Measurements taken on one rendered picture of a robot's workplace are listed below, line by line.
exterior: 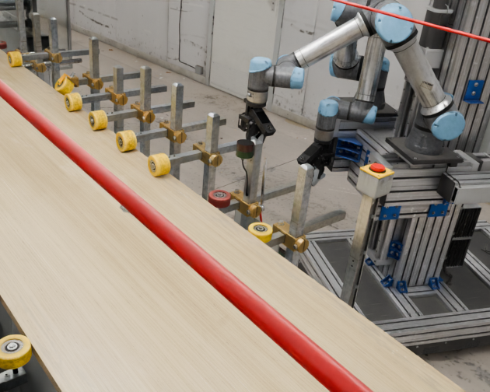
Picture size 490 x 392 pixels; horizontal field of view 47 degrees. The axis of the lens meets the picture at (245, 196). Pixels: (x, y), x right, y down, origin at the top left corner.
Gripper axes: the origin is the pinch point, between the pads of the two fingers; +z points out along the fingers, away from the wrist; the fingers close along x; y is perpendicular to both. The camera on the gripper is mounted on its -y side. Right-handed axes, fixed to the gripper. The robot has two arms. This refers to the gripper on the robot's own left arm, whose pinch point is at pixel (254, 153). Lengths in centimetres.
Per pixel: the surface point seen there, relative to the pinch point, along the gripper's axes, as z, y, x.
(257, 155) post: -5.2, -10.6, 7.8
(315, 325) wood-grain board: 11, -73, 38
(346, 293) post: 21, -60, 9
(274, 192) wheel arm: 15.3, -6.0, -7.2
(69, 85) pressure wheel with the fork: 6, 116, 23
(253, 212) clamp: 15.9, -13.3, 9.4
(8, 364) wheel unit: 12, -45, 105
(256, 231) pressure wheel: 10.0, -30.8, 22.9
